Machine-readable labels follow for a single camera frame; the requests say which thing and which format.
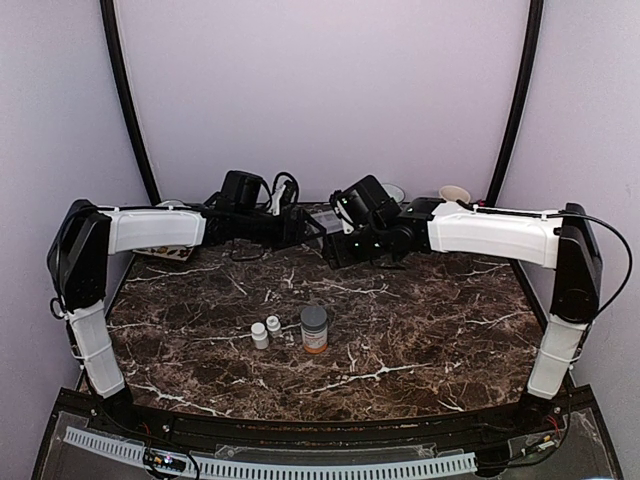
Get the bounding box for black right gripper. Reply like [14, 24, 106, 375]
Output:
[324, 223, 390, 269]

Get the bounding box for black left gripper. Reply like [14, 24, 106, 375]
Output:
[236, 209, 327, 251]

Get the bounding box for clear plastic pill organizer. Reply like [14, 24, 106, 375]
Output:
[306, 211, 342, 241]

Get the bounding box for orange pill bottle grey cap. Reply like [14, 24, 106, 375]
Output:
[300, 306, 328, 354]

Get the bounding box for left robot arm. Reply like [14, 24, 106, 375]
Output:
[47, 199, 323, 399]

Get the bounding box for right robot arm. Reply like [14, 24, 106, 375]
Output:
[323, 196, 608, 434]

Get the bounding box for small teal patterned bowl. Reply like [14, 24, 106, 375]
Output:
[382, 184, 406, 204]

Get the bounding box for white pill bottle rear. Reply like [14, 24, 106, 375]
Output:
[265, 315, 283, 338]

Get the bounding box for white pill bottle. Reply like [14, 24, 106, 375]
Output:
[265, 315, 283, 338]
[251, 322, 269, 350]

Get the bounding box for cream ceramic mug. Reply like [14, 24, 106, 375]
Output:
[438, 185, 472, 203]

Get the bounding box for white pill bottle front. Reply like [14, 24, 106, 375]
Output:
[251, 322, 269, 350]

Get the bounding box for square floral ceramic plate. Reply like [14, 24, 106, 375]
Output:
[134, 246, 194, 262]

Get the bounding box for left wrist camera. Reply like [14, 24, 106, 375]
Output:
[267, 172, 300, 216]

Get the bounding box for white slotted cable duct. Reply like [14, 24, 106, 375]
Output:
[63, 426, 478, 479]

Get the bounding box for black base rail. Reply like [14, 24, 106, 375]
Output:
[46, 378, 596, 450]

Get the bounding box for black right frame post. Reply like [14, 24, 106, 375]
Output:
[485, 0, 545, 206]

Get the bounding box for black frame post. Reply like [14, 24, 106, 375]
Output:
[99, 0, 161, 205]
[485, 0, 545, 206]

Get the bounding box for black left frame post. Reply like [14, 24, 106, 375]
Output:
[99, 0, 161, 205]

